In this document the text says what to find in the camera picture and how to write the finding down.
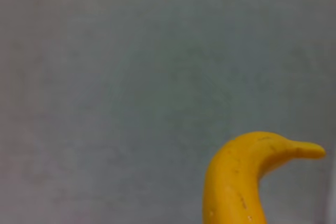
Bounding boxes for yellow banana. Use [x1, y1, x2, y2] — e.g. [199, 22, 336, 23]
[202, 131, 327, 224]

